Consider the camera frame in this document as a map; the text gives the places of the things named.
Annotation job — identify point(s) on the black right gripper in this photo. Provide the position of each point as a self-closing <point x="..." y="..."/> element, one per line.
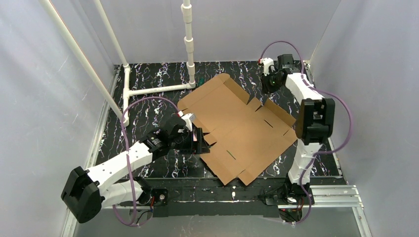
<point x="273" y="80"/>

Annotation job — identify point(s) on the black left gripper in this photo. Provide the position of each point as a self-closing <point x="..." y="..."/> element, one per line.
<point x="195" y="141"/>

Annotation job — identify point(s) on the brown cardboard box sheet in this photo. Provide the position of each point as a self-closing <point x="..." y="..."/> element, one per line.
<point x="245" y="135"/>

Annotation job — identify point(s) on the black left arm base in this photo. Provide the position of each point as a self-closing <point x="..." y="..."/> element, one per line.
<point x="151" y="195"/>

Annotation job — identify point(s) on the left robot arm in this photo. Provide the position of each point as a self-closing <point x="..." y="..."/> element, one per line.
<point x="87" y="191"/>

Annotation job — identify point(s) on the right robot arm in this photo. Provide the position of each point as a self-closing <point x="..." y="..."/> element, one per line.
<point x="315" y="120"/>

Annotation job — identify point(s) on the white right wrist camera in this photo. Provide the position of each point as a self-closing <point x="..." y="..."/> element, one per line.
<point x="268" y="65"/>

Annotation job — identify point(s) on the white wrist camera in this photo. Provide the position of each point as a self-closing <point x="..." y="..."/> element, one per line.
<point x="188" y="118"/>
<point x="268" y="65"/>

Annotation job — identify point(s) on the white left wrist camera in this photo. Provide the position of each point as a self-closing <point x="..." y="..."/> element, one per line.
<point x="188" y="118"/>

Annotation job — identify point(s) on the green handled screwdriver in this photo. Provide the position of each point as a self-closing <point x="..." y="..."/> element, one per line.
<point x="200" y="82"/>

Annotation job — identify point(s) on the aluminium rail frame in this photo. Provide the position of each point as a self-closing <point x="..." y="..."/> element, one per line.
<point x="206" y="196"/>

